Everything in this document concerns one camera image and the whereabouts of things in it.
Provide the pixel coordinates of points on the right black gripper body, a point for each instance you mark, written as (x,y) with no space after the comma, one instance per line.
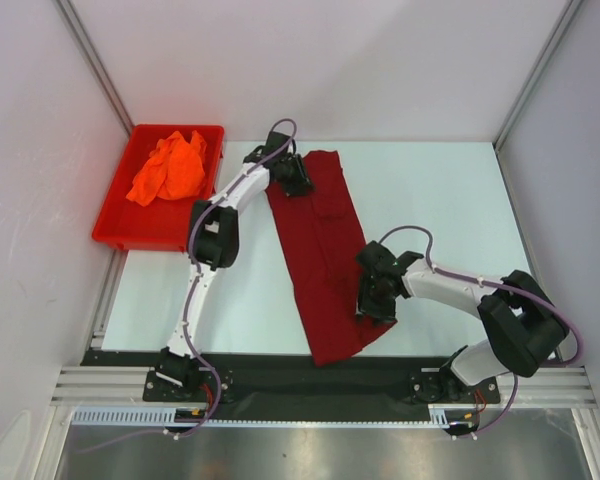
(375,304)

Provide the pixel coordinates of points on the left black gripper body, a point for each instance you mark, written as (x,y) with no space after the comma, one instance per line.
(292,176)

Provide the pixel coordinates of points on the dark red t shirt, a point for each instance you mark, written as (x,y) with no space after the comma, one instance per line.
(320,236)

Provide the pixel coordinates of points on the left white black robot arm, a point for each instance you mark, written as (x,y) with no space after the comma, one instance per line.
(213,246)

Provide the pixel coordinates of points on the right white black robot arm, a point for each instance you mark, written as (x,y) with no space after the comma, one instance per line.
(522,326)

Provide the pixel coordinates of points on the orange t shirt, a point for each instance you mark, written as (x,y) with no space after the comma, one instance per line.
(173,171)

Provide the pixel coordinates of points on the red plastic bin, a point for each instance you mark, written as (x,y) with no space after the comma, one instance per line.
(162,225)

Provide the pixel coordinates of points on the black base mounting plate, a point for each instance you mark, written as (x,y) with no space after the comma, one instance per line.
(292,383)

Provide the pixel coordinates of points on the left corner aluminium post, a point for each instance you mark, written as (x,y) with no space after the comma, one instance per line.
(86,47)

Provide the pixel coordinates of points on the slotted grey cable duct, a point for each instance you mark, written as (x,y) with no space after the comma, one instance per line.
(418,417)

